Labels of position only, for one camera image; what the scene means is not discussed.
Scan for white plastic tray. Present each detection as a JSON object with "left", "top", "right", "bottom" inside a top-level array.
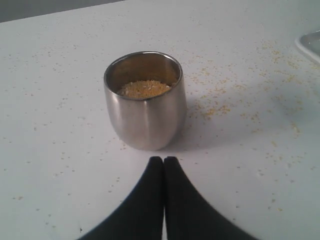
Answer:
[{"left": 294, "top": 30, "right": 320, "bottom": 66}]

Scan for grain mixture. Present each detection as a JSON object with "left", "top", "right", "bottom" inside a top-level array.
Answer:
[{"left": 117, "top": 80, "right": 171, "bottom": 99}]

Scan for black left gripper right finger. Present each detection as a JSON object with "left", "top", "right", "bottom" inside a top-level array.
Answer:
[{"left": 163, "top": 156, "right": 255, "bottom": 240}]

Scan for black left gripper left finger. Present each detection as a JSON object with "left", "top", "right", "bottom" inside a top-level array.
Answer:
[{"left": 83, "top": 156, "right": 164, "bottom": 240}]

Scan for stainless steel cup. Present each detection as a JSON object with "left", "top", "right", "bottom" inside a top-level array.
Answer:
[{"left": 103, "top": 51, "right": 187, "bottom": 151}]

